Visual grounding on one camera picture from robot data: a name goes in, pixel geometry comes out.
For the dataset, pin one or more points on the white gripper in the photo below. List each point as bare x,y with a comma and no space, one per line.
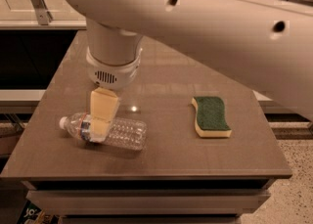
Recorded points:
112,72

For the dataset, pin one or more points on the clear plastic water bottle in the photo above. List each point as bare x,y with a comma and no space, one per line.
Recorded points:
122,133

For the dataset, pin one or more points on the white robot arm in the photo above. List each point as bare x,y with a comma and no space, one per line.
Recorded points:
266,45

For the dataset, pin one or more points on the grey table drawer front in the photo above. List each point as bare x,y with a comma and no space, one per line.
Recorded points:
109,202

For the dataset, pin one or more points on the green yellow sponge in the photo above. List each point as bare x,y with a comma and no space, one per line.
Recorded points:
210,118

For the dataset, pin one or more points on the left metal rail bracket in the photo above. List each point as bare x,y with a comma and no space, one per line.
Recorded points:
42,13

